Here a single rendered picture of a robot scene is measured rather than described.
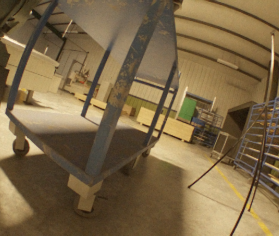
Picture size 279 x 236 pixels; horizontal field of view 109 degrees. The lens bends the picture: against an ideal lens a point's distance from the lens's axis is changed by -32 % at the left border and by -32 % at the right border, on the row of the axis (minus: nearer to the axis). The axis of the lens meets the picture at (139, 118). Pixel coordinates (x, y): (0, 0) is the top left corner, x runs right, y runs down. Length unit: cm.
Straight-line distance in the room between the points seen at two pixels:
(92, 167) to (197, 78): 1063
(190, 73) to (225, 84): 271
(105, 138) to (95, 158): 8
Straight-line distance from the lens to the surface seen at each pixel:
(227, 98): 1104
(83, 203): 68
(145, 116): 640
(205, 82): 1091
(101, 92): 1004
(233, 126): 886
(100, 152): 45
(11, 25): 182
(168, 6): 67
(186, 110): 893
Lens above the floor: 55
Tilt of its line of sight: 3 degrees down
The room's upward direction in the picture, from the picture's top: 21 degrees clockwise
